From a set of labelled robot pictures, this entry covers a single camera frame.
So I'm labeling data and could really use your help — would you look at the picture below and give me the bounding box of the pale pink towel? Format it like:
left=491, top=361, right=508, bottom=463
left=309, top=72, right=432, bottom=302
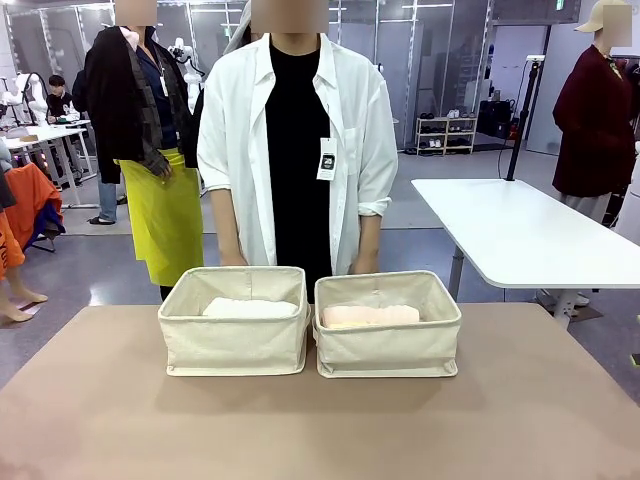
left=320, top=304, right=421, bottom=326

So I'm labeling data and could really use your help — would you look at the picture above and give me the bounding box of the white towel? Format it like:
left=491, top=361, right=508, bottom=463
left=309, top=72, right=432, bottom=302
left=202, top=297, right=300, bottom=320

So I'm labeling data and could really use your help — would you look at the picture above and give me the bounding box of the person's left forearm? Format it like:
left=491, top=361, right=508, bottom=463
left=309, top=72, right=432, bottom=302
left=357, top=212, right=385, bottom=257

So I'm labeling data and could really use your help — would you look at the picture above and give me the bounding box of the person's right forearm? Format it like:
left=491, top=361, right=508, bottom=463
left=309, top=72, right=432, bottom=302
left=209, top=187, right=246, bottom=259

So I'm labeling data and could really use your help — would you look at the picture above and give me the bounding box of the person's left hand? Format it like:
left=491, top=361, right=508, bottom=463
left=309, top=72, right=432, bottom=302
left=352, top=252, right=381, bottom=275

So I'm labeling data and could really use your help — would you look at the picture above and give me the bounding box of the white table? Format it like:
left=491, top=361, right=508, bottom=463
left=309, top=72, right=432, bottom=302
left=410, top=178, right=640, bottom=331

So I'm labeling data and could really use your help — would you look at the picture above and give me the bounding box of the mannequin in maroon cardigan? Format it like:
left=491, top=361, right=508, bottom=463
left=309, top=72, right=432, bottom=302
left=552, top=29, right=640, bottom=229

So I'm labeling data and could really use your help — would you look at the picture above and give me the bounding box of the cream fabric basket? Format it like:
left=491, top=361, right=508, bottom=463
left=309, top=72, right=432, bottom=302
left=157, top=265, right=312, bottom=378
left=312, top=270, right=463, bottom=379

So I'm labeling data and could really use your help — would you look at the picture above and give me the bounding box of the black tripod stand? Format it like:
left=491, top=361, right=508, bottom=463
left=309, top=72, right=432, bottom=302
left=505, top=54, right=546, bottom=182

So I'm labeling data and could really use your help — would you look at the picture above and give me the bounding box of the black case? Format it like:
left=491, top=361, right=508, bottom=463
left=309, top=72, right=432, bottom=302
left=477, top=99, right=516, bottom=139

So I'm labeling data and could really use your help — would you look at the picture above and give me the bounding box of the wooden shoe rack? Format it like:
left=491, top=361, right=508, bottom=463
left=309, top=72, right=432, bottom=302
left=414, top=115, right=479, bottom=156

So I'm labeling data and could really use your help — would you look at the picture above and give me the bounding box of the beige cap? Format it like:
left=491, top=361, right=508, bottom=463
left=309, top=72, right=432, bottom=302
left=573, top=0, right=609, bottom=34

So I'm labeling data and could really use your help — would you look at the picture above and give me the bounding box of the white paper hang tag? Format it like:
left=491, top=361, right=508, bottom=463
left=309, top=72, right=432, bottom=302
left=315, top=137, right=341, bottom=181

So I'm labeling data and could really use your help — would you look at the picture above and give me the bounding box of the person in white shirt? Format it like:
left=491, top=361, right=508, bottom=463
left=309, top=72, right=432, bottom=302
left=197, top=0, right=400, bottom=301

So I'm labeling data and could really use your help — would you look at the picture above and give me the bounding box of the standing person in jeans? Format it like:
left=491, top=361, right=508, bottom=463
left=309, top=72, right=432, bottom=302
left=72, top=69, right=121, bottom=225

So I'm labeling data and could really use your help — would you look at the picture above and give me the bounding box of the orange cloth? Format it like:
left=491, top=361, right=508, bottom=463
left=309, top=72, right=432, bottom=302
left=4, top=162, right=65, bottom=251

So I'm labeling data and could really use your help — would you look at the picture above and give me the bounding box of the mannequin in orange garment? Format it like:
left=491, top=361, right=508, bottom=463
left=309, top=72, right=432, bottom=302
left=0, top=169, right=49, bottom=324

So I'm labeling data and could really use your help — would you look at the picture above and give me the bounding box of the seated person in dark top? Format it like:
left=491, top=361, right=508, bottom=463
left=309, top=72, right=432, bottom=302
left=45, top=74, right=81, bottom=124

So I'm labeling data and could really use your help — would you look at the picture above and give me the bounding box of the white desk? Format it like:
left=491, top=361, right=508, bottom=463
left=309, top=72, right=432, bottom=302
left=0, top=119, right=94, bottom=209

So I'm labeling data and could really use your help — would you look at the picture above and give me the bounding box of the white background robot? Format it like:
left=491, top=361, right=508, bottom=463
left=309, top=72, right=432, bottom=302
left=0, top=72, right=49, bottom=126

